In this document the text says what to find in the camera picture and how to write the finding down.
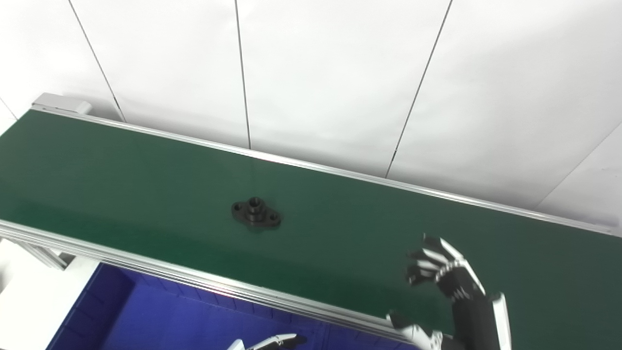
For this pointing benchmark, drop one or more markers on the black flange part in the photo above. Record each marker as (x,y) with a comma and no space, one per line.
(256,214)

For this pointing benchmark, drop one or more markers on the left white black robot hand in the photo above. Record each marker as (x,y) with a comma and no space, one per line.
(277,341)

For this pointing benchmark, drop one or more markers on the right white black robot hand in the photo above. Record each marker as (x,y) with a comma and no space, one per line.
(474,316)

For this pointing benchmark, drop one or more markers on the blue plastic bin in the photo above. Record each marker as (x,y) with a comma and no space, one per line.
(359,341)
(146,316)

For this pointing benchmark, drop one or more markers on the aluminium conveyor support leg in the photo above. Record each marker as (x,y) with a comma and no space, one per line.
(43,255)

